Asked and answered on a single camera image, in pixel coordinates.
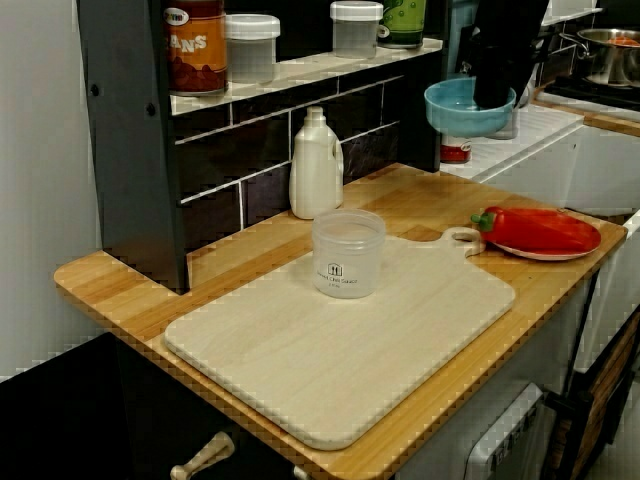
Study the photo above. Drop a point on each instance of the green peas can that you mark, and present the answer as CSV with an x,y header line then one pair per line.
x,y
402,25

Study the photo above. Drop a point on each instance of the dark grey shelf unit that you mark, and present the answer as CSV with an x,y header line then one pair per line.
x,y
130,150

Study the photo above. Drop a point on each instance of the clear jar with white lid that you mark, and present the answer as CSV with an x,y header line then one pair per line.
x,y
251,50
355,35

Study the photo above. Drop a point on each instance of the red plate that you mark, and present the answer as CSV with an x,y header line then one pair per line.
x,y
550,254

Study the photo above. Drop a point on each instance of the wooden drawer knob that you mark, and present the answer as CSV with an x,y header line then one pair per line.
x,y
205,457

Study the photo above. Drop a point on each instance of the orange beans can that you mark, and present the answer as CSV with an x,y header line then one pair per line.
x,y
195,50

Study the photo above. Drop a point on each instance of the white toy oven door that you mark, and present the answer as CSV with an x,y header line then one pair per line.
x,y
505,440

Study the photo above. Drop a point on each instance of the light blue bowl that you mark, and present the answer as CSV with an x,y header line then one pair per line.
x,y
455,117

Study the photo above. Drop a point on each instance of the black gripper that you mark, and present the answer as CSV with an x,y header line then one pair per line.
x,y
500,40

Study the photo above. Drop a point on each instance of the white detergent bottle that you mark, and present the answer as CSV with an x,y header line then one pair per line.
x,y
315,175

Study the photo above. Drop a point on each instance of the white toy kitchen cabinet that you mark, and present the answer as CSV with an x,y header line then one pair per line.
x,y
550,165

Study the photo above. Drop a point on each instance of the black cabinet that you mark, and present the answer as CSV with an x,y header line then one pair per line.
x,y
75,425

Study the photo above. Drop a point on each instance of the red toy pepper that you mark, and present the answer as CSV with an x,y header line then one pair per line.
x,y
535,230

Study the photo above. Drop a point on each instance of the pale wooden cutting board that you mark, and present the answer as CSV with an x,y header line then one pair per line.
x,y
340,360

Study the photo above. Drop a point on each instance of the clear plastic jar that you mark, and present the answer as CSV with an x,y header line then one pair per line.
x,y
347,265

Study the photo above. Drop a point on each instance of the tomato can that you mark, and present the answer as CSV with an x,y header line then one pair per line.
x,y
455,150

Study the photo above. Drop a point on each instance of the steel cooking pot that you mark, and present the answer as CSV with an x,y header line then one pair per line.
x,y
600,60

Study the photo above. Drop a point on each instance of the teal plastic bin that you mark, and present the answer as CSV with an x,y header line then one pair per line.
x,y
457,40

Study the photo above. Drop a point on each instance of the wooden crate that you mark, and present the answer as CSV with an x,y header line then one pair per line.
x,y
607,380

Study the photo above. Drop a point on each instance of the orange toy food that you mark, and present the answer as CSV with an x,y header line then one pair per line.
x,y
625,40

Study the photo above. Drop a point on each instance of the black stove top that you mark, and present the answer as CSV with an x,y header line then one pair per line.
x,y
590,92

